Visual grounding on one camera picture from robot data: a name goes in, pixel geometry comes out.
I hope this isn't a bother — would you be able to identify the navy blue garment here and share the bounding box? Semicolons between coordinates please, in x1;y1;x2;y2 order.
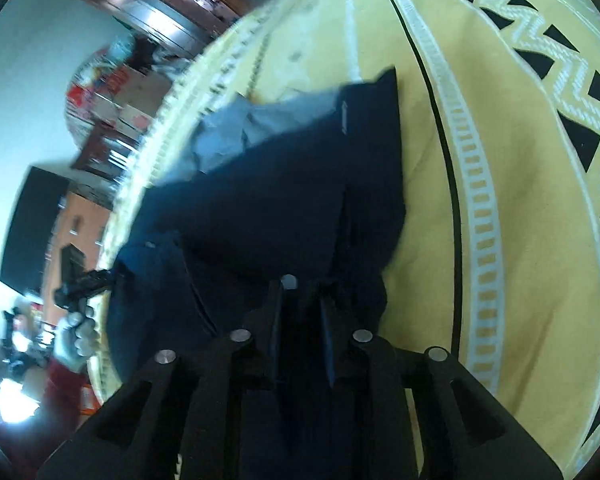
102;66;408;480

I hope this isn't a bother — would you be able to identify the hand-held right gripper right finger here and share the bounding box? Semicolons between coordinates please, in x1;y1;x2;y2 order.
319;284;564;480

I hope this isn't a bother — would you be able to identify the person's left hand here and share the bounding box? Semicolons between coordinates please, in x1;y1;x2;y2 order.
55;309;101;368

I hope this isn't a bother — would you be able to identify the black screen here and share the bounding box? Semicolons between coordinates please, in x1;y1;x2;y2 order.
0;164;72;297

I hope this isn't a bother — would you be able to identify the grey blue cloth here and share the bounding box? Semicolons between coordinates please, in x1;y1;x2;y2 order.
194;94;342;177

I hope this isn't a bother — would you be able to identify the yellow patterned blanket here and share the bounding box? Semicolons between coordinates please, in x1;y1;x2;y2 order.
87;0;600;476

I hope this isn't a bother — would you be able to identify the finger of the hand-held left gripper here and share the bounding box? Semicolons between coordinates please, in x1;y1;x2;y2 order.
82;268;118;289

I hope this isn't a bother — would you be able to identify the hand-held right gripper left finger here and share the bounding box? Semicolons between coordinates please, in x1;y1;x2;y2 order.
37;276;302;480

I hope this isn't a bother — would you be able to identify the person's left forearm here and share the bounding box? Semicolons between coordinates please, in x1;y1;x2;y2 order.
22;357;90;413

